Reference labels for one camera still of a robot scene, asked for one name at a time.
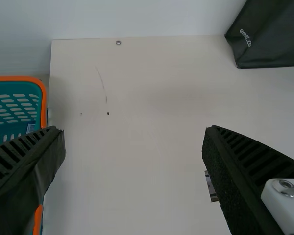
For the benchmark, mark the dark grey bag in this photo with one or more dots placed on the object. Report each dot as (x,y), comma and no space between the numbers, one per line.
(272,36)

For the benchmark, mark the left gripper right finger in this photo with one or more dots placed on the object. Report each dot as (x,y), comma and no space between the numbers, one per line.
(235,171)

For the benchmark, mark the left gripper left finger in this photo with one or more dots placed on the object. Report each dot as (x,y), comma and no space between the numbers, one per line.
(19,171)

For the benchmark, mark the teal shopping basket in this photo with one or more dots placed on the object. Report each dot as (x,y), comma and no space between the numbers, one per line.
(14,88)

